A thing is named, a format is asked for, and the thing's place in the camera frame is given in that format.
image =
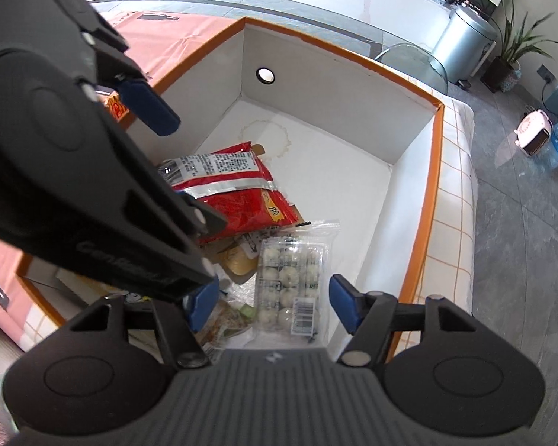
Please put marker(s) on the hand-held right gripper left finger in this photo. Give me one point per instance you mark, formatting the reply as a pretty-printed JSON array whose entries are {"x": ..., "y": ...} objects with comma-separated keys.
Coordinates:
[{"x": 203, "y": 304}]

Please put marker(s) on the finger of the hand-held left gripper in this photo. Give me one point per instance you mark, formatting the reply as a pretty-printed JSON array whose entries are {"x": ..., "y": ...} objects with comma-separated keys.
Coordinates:
[
  {"x": 149, "y": 104},
  {"x": 190, "y": 216}
]

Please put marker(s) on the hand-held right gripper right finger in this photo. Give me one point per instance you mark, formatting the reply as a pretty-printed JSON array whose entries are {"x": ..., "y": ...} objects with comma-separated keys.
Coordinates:
[{"x": 344, "y": 304}]

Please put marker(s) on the brown snack packet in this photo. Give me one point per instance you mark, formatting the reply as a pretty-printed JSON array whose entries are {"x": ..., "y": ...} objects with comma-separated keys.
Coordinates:
[{"x": 223, "y": 327}]

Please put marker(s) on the green snack packet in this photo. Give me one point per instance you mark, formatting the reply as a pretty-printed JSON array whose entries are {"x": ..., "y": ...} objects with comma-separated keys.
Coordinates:
[{"x": 246, "y": 309}]

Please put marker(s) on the tan snack packet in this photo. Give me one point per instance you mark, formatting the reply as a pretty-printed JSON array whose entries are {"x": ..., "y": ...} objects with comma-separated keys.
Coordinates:
[{"x": 239, "y": 265}]

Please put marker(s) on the red snack packet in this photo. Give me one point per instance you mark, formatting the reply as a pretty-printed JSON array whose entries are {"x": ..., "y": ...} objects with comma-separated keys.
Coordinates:
[{"x": 242, "y": 195}]

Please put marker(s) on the clear packet of white balls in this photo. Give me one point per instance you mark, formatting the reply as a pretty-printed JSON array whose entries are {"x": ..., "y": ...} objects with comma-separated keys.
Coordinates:
[{"x": 283, "y": 283}]

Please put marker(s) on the orange cardboard box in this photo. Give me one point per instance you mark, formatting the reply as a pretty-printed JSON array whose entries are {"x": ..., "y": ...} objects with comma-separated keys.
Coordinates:
[{"x": 335, "y": 148}]

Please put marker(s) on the round glass table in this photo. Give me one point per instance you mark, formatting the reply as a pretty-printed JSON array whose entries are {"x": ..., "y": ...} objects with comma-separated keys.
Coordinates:
[{"x": 414, "y": 62}]

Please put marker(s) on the pink space heater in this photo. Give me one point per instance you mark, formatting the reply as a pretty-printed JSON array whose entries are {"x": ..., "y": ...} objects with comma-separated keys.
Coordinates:
[{"x": 534, "y": 132}]

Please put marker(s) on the potted snake plant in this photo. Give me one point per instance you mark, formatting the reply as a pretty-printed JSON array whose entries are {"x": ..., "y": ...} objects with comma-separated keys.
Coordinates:
[{"x": 504, "y": 72}]

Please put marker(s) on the silver trash can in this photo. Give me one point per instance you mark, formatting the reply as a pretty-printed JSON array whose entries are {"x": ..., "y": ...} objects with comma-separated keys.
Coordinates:
[{"x": 465, "y": 42}]

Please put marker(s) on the wall socket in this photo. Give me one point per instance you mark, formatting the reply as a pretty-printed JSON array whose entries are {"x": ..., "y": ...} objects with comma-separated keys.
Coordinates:
[{"x": 546, "y": 73}]

